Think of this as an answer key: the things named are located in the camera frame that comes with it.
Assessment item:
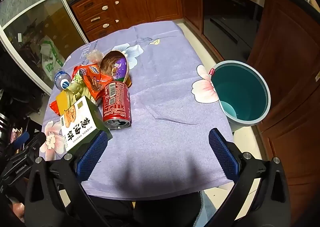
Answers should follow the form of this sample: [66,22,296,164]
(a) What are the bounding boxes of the orange wafer packet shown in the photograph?
[72,63,114,102]

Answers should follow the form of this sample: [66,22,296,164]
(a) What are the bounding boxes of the yellow-green vegetable leaves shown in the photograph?
[66,73,88,102]

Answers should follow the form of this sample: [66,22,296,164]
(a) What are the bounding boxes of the person's left hand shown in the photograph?
[9,199,25,220]

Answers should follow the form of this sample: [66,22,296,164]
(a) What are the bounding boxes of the dark wooden door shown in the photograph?
[246,0,320,217]

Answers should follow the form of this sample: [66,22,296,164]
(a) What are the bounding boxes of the glass sliding door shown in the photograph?
[0,0,88,95]

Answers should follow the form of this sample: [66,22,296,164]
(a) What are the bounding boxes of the red soda can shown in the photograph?
[103,81,131,130]

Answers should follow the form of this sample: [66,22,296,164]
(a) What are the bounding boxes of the clear plastic water bottle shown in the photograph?
[53,68,73,90]

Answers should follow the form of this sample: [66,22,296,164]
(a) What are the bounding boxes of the green white plastic bag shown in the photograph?
[40,36,65,77]

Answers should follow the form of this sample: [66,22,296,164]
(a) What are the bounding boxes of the grey-blue cloth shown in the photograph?
[200,189,220,227]

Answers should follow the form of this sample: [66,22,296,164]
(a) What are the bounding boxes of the teal plastic bin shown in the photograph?
[209,60,271,127]

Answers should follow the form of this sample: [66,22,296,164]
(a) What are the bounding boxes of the clear plastic bag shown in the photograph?
[86,50,103,64]

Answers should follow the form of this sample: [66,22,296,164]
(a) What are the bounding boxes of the purple floral blanket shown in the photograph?
[39,20,234,201]

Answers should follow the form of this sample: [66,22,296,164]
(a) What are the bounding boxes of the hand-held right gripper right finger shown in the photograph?
[208,128,292,227]

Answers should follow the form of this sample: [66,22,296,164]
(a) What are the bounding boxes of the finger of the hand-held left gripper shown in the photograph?
[14,132,47,151]

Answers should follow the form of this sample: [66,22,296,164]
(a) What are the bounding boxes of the built-in black oven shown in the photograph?
[202,0,267,55]

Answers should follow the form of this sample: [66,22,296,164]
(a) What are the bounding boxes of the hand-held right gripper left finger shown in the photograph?
[24,131,112,227]

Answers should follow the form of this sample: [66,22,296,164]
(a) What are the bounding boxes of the green white cookie box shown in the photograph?
[59,96,113,154]

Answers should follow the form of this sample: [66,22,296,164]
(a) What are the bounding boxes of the red yellow snack packet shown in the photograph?
[49,91,73,117]

